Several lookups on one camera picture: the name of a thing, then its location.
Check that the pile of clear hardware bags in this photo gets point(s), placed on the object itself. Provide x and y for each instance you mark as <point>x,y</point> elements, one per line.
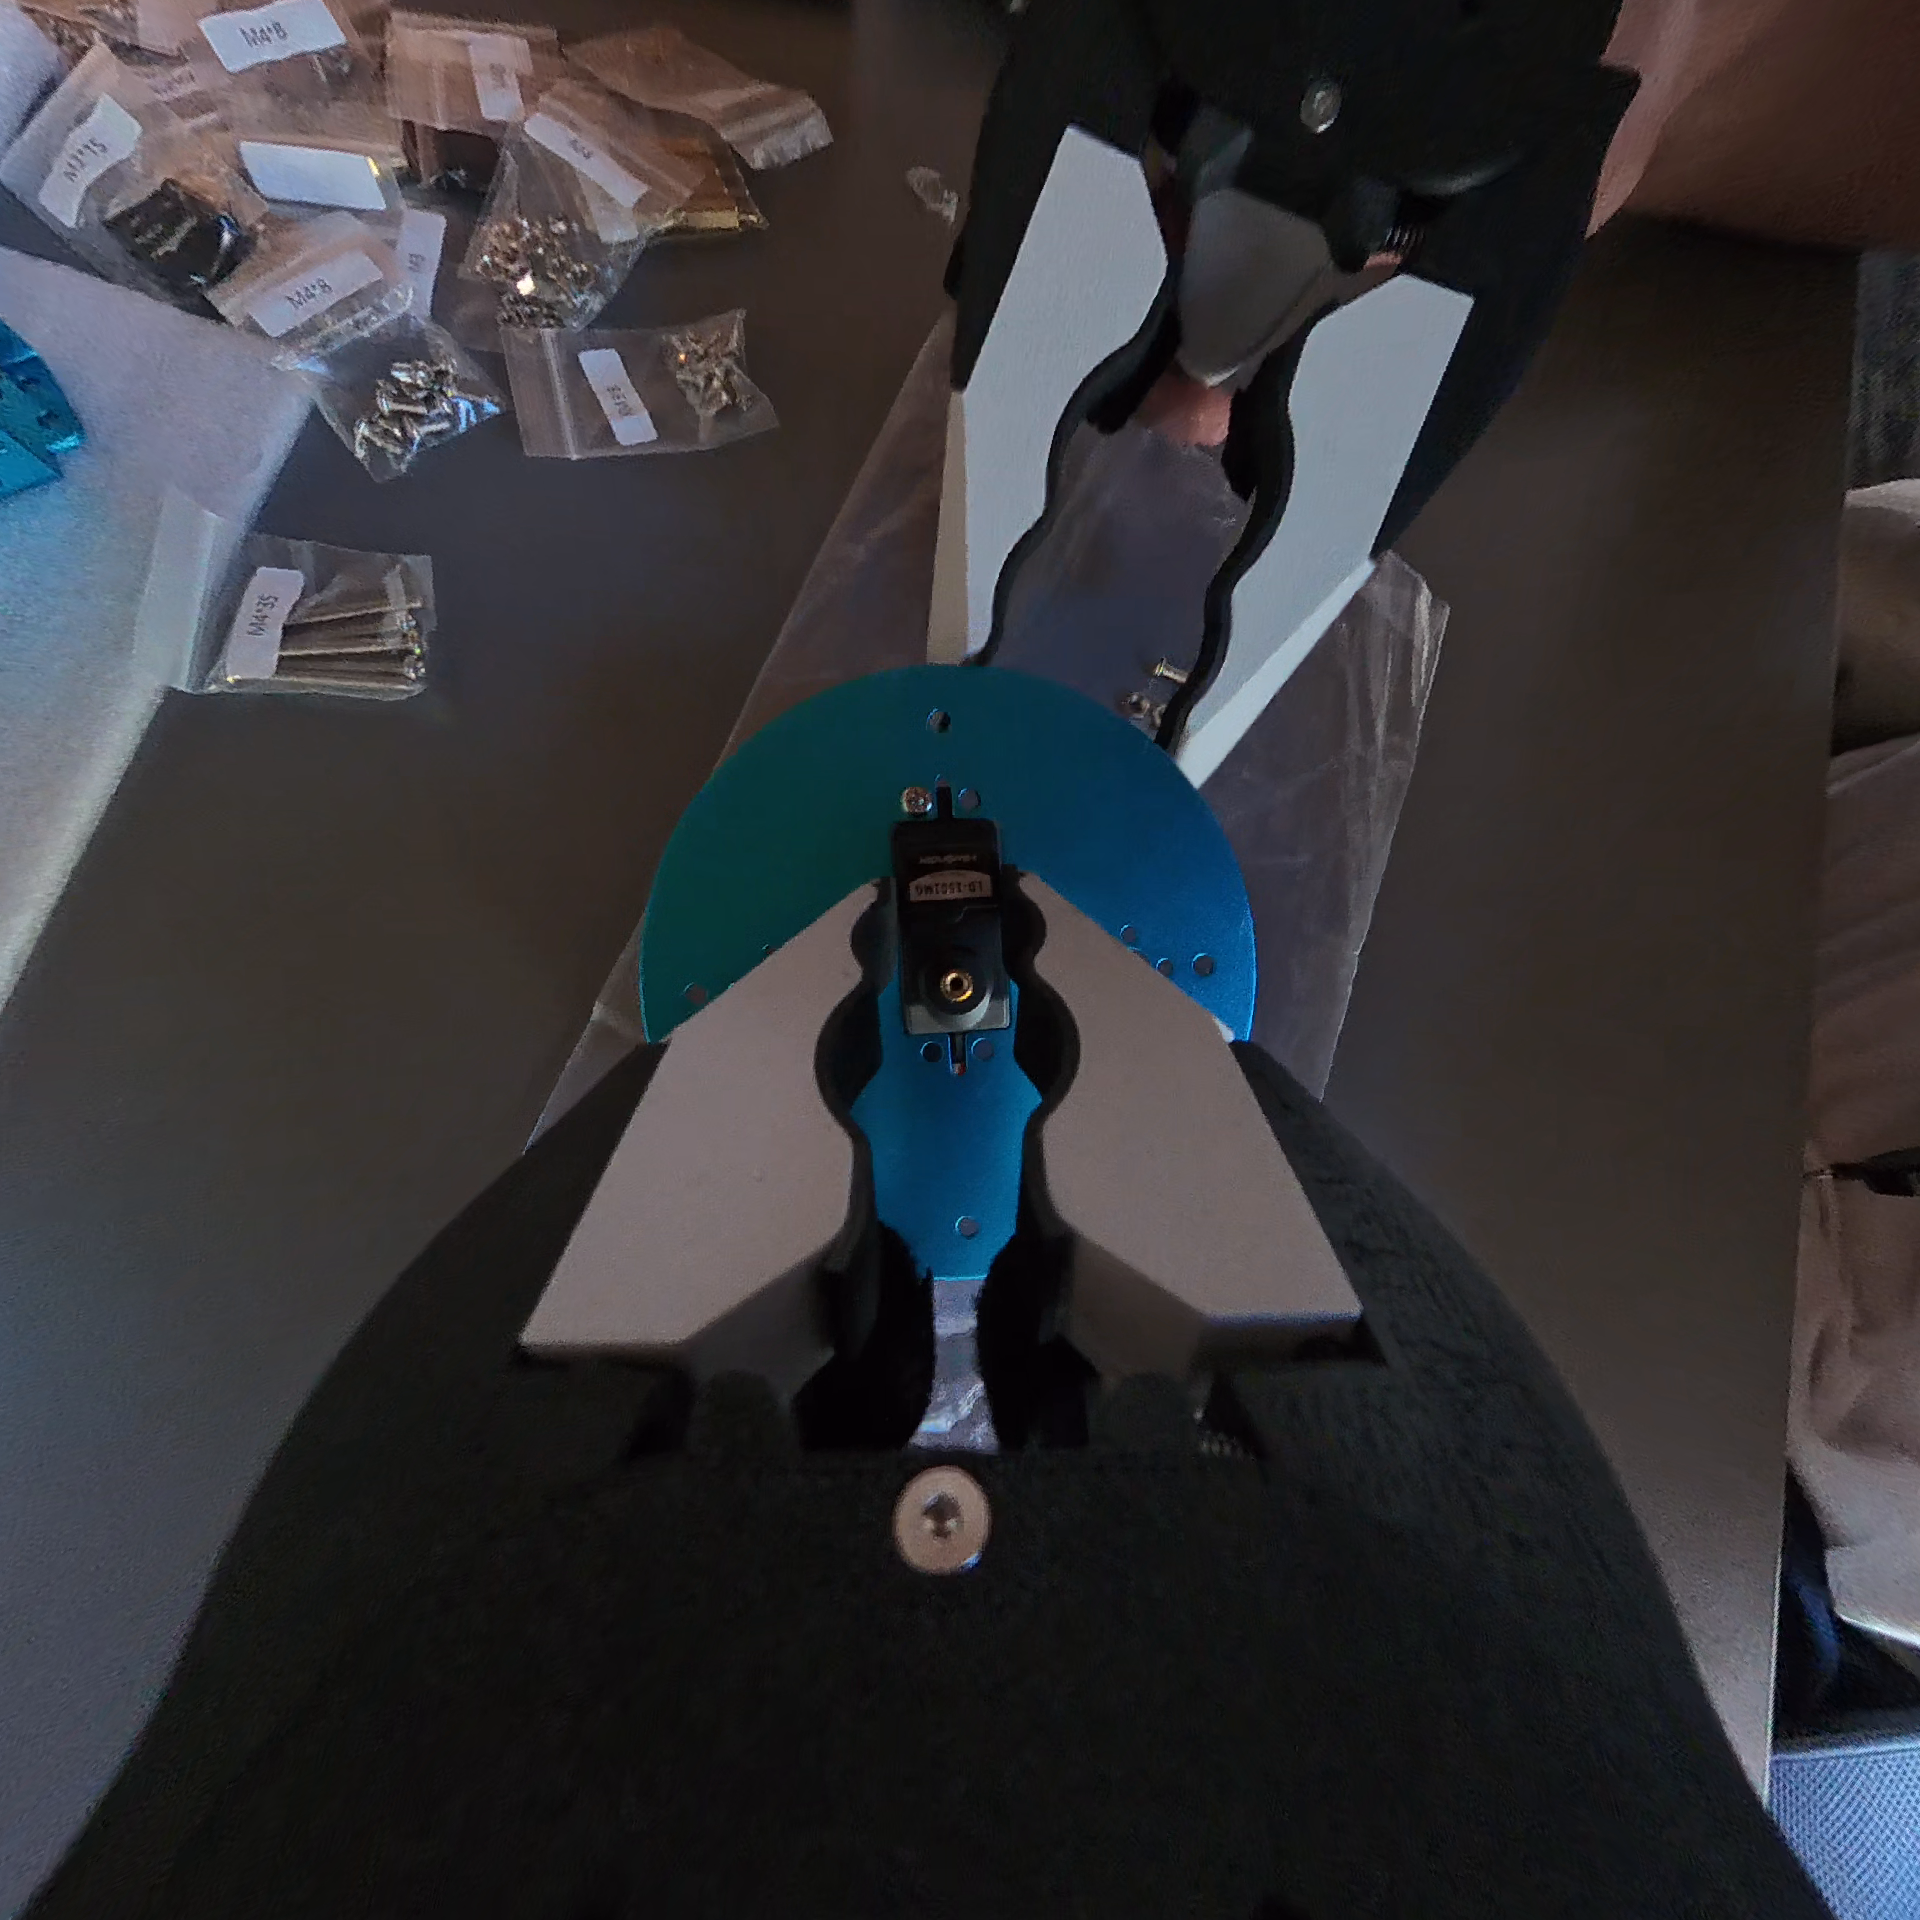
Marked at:
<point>452,226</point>

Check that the blue metal U bracket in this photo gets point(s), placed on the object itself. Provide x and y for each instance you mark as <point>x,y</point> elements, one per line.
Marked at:
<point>36,420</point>

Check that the dark grey desk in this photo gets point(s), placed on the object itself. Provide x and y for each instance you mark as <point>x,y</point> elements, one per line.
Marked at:
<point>375,900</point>

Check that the person's right hand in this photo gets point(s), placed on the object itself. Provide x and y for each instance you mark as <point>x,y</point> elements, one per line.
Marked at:
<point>1195,412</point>

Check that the blue round metal plate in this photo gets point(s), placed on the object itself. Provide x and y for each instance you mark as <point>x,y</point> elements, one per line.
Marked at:
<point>782,809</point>

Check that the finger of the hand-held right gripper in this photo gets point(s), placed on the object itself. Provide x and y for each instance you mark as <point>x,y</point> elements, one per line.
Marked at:
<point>1037,331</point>
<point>1366,450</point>

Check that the black servo motor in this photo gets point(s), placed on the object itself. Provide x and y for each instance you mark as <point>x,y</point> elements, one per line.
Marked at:
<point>952,931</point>

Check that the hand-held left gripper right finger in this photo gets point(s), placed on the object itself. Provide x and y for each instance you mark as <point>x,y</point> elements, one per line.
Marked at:
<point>1199,1185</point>

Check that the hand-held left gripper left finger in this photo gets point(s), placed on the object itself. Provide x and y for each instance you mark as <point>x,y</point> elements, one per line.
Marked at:
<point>705,1185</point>

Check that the clear plastic bag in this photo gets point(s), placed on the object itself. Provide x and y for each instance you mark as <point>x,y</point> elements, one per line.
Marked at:
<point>1321,840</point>

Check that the white foam sheet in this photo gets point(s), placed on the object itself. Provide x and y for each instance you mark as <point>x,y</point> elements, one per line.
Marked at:
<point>117,632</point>

